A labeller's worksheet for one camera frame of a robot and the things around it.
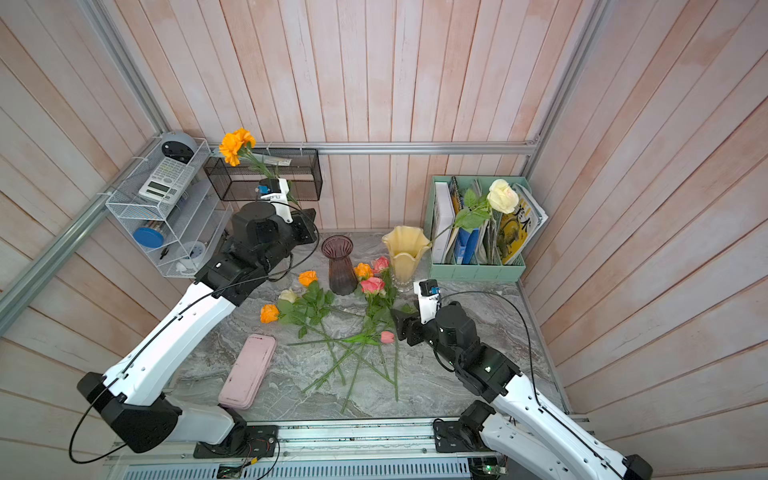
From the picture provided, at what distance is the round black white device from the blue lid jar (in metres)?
0.22

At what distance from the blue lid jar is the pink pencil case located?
369 mm

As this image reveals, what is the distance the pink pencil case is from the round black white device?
1.86 feet

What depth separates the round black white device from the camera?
81 cm

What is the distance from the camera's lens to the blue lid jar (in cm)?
78

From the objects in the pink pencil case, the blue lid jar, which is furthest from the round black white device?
the pink pencil case

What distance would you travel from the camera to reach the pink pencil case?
2.61ft

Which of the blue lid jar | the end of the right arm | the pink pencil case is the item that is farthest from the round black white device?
the end of the right arm
